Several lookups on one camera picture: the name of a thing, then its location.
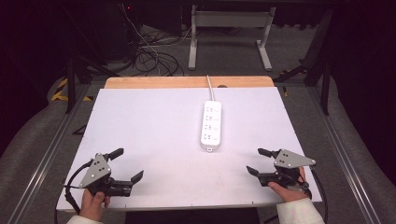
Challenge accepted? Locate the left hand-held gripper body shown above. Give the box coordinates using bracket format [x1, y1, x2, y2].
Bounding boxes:
[78, 152, 134, 198]

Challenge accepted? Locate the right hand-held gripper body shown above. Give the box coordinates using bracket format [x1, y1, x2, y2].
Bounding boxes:
[257, 148, 317, 191]

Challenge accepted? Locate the person's right hand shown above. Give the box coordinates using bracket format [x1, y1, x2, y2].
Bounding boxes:
[267, 166, 309, 203]

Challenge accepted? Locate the person's left hand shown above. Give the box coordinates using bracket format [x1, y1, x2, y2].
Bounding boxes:
[79, 188, 112, 223]

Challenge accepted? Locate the white power strip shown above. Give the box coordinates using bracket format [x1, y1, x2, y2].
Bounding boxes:
[200, 100, 223, 153]

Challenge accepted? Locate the yellow black hazard tape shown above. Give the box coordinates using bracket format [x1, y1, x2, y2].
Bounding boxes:
[50, 77, 93, 103]

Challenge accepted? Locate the black metal stand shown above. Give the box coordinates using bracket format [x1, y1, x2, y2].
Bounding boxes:
[61, 6, 122, 115]
[274, 7, 335, 116]

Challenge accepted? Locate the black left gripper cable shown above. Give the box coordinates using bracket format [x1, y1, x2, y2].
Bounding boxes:
[53, 159, 95, 224]

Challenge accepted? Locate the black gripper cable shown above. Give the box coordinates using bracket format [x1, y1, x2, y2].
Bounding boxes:
[53, 159, 95, 224]
[309, 166, 330, 224]

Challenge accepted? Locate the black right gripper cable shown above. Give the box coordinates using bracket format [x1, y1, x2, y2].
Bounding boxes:
[309, 166, 330, 224]

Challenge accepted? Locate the aluminium floor rail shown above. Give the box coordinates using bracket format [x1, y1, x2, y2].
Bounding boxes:
[7, 83, 92, 224]
[306, 86, 383, 224]

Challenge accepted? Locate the white power strip cable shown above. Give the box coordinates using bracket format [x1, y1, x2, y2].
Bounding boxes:
[205, 74, 217, 103]

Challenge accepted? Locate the tangle of black floor cables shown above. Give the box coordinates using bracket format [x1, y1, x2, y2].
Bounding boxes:
[125, 27, 200, 77]

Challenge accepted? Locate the thin white floor cable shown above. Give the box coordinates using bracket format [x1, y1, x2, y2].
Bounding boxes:
[120, 3, 163, 76]

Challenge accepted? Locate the white metal desk frame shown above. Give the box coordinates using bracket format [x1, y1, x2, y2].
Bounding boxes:
[188, 4, 277, 72]

